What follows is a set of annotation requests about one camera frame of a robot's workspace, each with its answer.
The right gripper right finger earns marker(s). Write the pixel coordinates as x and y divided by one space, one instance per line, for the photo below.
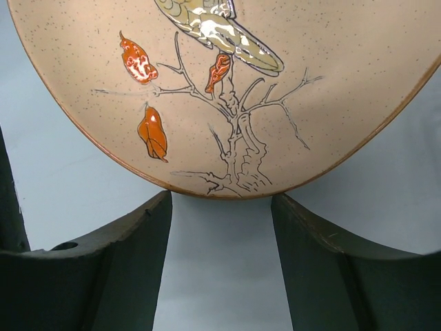
337 280

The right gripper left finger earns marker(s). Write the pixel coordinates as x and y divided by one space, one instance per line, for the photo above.
108 279

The beige bird pattern plate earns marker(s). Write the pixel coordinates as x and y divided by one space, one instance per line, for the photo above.
230 99

